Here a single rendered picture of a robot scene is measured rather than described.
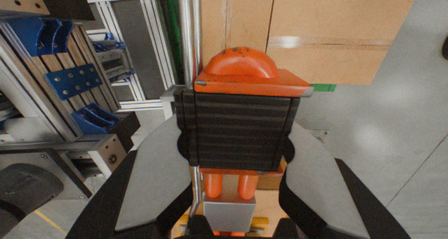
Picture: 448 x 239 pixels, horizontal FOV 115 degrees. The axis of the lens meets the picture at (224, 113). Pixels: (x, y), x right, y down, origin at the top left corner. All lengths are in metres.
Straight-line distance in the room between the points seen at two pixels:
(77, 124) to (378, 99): 2.24
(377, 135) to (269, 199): 2.01
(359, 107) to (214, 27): 1.66
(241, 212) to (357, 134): 2.08
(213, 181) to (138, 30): 1.18
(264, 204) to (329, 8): 0.82
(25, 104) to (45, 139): 0.13
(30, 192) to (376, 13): 1.39
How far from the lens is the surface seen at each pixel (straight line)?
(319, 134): 1.95
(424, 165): 3.23
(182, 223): 0.57
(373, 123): 2.24
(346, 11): 0.94
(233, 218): 0.22
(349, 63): 1.01
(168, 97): 0.83
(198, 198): 0.18
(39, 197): 0.70
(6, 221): 0.69
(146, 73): 1.30
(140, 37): 1.26
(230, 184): 0.20
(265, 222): 0.56
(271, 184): 0.47
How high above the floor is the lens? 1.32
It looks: 61 degrees down
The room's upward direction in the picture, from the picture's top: 178 degrees counter-clockwise
